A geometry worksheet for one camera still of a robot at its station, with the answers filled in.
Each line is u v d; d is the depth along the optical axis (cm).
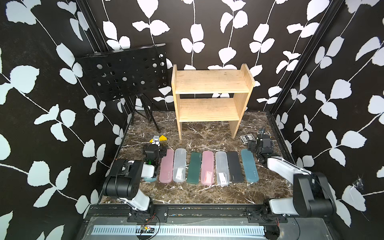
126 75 76
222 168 90
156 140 80
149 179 86
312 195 85
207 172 86
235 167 91
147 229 70
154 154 73
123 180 45
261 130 111
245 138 103
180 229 70
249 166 90
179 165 90
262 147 70
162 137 103
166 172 86
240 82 76
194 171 88
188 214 75
